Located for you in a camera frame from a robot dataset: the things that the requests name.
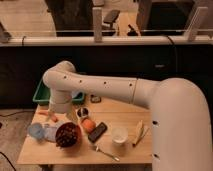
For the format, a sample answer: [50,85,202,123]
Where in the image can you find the orange carrot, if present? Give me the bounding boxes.
[37,110,58,122]

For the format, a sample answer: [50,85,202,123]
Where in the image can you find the clear plastic bag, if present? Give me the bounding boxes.
[44,121,64,142]

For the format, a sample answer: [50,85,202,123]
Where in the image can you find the orange fruit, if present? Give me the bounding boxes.
[82,119,96,132]

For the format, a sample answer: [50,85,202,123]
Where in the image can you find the small black round container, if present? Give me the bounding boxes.
[77,107,89,119]

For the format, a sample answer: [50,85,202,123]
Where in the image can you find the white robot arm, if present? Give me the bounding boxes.
[43,61,213,171]

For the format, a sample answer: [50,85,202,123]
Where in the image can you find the white railing bar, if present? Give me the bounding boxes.
[0,35,213,47]

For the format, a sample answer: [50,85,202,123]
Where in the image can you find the green plastic bin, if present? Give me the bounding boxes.
[32,81,85,106]

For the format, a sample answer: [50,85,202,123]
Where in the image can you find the banana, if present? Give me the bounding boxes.
[132,121,144,147]

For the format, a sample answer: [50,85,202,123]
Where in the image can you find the small dark square object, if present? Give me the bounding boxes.
[90,96,101,103]

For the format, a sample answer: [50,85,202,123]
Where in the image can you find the black remote control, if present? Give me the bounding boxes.
[88,122,107,143]

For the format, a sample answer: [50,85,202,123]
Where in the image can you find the dark grape bunch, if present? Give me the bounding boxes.
[55,122,79,148]

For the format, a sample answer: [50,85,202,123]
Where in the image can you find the wooden table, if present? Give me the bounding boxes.
[17,98,152,165]

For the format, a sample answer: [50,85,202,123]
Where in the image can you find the white paper cup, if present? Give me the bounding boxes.
[111,127,128,145]

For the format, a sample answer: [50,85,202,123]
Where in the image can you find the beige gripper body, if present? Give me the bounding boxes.
[48,98,78,123]

